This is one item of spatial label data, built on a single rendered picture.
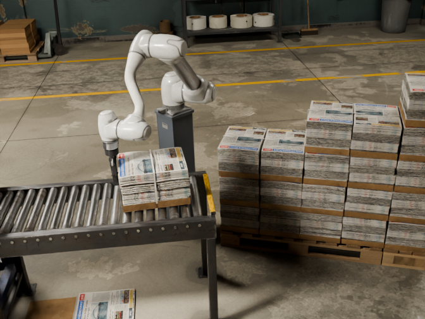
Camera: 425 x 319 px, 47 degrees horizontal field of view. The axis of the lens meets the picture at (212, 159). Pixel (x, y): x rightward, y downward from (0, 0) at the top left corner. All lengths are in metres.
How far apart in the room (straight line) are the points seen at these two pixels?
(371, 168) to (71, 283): 2.16
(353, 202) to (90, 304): 1.86
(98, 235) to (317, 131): 1.50
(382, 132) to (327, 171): 0.43
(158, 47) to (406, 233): 2.05
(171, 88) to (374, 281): 1.90
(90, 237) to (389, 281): 2.02
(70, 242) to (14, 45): 6.55
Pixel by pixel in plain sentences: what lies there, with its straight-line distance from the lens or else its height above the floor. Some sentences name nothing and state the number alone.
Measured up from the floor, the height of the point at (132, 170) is 1.03.
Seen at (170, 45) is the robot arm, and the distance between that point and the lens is 2.81.
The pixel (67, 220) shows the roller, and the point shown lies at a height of 0.80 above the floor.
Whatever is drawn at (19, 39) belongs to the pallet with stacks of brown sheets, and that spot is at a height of 0.38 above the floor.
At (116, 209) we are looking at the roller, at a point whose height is 0.80.
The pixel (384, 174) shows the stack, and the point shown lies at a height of 0.72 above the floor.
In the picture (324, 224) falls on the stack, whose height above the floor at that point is 0.30.
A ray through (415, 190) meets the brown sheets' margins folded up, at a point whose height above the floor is 0.63.
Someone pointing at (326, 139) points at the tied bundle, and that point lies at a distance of 3.23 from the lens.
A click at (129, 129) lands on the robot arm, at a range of 2.57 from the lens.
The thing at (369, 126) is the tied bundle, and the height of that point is 1.05.
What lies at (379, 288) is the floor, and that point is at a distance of 3.55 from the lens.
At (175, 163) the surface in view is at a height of 1.03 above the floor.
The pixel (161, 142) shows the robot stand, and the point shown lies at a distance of 3.63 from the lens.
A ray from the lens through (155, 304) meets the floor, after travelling 3.35.
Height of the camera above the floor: 2.31
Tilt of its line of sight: 28 degrees down
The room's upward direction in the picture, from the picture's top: 2 degrees counter-clockwise
